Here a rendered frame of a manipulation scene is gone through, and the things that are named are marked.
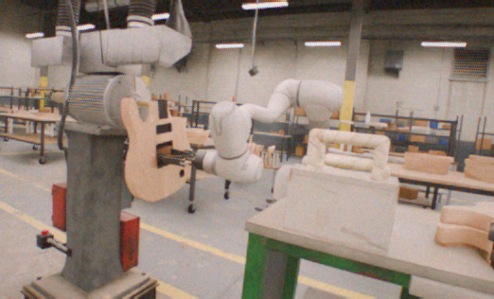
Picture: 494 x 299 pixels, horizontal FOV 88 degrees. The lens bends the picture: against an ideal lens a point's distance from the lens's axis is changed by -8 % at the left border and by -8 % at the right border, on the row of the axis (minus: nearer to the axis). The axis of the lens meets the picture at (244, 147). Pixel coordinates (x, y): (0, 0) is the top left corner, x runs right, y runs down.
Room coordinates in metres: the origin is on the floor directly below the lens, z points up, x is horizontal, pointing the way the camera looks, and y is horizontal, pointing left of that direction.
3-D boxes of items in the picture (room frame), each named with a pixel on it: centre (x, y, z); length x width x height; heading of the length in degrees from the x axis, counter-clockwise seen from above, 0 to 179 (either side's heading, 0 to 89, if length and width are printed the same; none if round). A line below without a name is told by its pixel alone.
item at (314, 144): (0.73, -0.18, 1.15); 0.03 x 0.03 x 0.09
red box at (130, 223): (1.51, 0.69, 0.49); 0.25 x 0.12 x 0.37; 65
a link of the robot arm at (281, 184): (1.70, -0.30, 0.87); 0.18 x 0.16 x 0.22; 65
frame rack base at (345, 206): (0.74, -0.28, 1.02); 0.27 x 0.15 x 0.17; 64
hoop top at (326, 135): (0.70, -0.26, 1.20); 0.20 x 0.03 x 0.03; 63
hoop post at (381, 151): (0.66, -0.33, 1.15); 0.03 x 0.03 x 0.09
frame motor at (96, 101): (1.34, 0.69, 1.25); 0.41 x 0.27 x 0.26; 65
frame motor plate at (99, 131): (1.36, 0.76, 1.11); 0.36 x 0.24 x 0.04; 65
